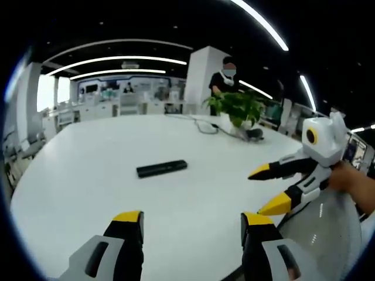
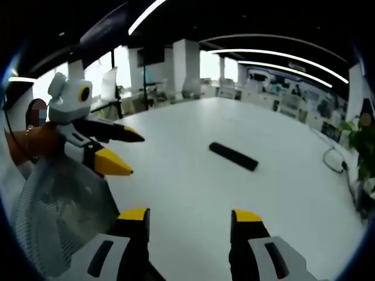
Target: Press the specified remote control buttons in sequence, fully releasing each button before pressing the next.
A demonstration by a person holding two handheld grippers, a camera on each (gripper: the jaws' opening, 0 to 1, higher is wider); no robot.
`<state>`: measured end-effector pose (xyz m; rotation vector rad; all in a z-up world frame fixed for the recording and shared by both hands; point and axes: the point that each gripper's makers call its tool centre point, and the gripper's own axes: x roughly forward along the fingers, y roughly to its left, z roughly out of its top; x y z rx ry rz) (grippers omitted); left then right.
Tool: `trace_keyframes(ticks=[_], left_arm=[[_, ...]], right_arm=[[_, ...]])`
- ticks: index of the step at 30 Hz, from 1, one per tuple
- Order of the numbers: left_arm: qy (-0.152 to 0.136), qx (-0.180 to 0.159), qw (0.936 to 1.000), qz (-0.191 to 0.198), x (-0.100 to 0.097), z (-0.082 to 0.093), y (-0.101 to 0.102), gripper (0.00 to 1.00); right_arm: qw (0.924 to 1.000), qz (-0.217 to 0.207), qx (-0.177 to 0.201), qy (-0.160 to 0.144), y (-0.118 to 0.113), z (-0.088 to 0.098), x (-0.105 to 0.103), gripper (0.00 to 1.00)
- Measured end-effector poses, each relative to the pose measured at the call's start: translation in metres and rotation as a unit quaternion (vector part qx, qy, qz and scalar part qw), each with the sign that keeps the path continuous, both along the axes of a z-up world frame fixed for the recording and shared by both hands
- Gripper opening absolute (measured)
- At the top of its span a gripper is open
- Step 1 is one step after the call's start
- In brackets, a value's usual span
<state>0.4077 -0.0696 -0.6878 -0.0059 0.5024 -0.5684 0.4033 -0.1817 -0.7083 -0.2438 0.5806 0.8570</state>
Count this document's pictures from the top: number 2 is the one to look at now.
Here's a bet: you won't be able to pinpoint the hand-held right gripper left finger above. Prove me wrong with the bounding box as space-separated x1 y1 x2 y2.
63 207 151 281

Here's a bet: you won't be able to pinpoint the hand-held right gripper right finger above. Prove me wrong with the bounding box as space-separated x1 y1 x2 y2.
229 209 315 281

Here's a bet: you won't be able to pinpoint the black remote control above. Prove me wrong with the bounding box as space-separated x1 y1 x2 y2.
208 142 260 173

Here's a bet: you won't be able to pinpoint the white board panel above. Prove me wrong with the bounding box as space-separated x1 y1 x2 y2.
100 66 118 99

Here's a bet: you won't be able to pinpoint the black tripod stand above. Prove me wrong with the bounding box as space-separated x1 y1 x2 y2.
141 63 156 111

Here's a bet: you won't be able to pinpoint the grey mesh office chair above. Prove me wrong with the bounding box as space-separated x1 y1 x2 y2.
13 152 121 279

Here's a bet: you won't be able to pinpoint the white square pillar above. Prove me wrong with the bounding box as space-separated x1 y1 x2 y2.
172 39 202 99

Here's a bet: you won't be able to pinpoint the long ceiling light strip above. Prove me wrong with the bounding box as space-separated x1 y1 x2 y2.
127 0 168 35
207 48 350 85
237 60 334 88

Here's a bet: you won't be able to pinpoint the green potted plant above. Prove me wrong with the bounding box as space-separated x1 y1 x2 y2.
339 116 375 185

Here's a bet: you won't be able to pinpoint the black cable loop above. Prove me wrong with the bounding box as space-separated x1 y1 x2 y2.
322 145 350 174

